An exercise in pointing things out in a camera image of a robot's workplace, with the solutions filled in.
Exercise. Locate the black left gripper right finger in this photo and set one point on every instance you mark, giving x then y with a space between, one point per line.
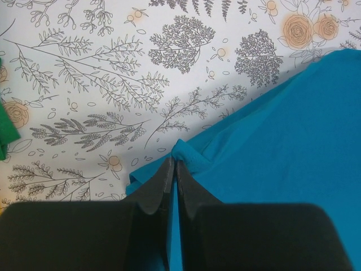
246 236

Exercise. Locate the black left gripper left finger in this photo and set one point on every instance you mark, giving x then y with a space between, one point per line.
130 234

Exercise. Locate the blue t shirt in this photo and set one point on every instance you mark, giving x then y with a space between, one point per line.
299 142

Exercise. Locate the floral patterned table mat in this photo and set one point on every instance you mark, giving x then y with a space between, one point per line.
97 89

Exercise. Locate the green folded t shirt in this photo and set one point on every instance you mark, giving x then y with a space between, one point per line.
8 133

